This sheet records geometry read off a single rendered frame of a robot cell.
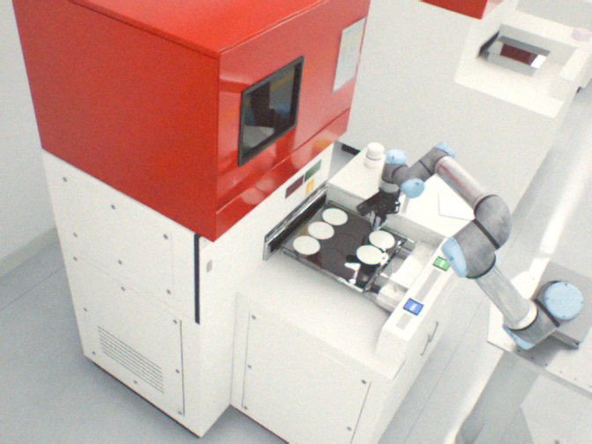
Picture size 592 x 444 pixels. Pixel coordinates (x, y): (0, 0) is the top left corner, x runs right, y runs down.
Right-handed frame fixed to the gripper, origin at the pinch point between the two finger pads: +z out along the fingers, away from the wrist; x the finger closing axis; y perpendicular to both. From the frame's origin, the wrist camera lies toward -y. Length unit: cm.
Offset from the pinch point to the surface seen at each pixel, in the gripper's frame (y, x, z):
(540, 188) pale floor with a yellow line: 218, 76, 91
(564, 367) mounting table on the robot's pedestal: 31, -77, 9
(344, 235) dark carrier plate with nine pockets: -11.9, 1.8, 1.4
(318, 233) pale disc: -21.0, 6.8, 1.3
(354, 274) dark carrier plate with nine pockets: -19.5, -17.7, 1.4
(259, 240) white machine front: -48.3, 3.6, -6.2
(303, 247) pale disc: -30.5, 1.4, 1.4
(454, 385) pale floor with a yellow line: 48, -33, 91
